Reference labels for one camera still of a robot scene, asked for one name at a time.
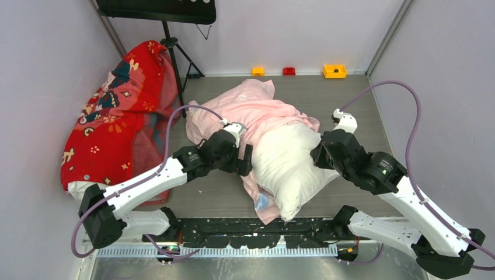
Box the pink pillowcase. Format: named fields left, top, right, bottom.
left=185, top=79, right=321, bottom=226

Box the white pillow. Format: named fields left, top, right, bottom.
left=245, top=122, right=340, bottom=224
left=67, top=181, right=108, bottom=202

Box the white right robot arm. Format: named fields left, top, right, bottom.
left=310, top=129, right=486, bottom=279

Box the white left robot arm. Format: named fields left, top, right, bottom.
left=79, top=122, right=253, bottom=249

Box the red patterned pillowcase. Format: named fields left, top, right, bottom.
left=60, top=40, right=180, bottom=192

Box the white pillow in red case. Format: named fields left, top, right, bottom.
left=67, top=181, right=108, bottom=202

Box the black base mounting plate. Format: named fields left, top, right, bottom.
left=141, top=217, right=372, bottom=250

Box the yellow tray with black knob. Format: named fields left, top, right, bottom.
left=323, top=65, right=347, bottom=79

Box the black tripod stand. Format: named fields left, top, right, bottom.
left=160, top=21, right=205, bottom=106

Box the small yellow block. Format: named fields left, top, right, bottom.
left=251, top=67, right=265, bottom=76

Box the small red block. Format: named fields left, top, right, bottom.
left=283, top=67, right=297, bottom=76

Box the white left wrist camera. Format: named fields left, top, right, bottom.
left=220, top=118, right=248, bottom=148

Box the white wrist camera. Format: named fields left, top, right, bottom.
left=332, top=108, right=358, bottom=134
left=220, top=118, right=248, bottom=148

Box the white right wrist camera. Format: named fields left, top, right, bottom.
left=332, top=108, right=358, bottom=134

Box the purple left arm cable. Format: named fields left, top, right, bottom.
left=71, top=104, right=225, bottom=265

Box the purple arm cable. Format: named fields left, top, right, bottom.
left=340, top=80, right=495, bottom=271
left=71, top=104, right=225, bottom=265

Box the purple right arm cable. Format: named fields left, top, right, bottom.
left=340, top=80, right=495, bottom=271

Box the aluminium rail frame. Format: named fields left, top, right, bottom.
left=81, top=216, right=434, bottom=260

